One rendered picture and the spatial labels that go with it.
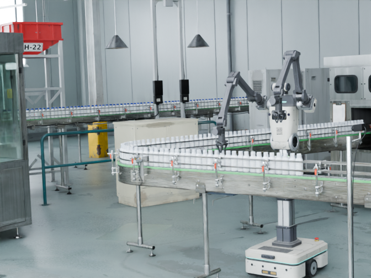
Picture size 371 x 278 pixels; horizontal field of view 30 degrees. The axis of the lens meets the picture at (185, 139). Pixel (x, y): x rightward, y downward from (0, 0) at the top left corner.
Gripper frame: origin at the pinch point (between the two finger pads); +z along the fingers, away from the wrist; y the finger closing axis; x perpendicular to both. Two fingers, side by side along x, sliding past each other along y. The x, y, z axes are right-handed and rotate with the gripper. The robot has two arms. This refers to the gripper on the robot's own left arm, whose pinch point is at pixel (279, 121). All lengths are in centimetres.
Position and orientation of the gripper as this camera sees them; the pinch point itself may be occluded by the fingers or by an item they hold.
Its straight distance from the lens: 561.6
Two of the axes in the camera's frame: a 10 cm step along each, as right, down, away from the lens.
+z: 0.3, 10.0, 0.9
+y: 6.1, -0.9, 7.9
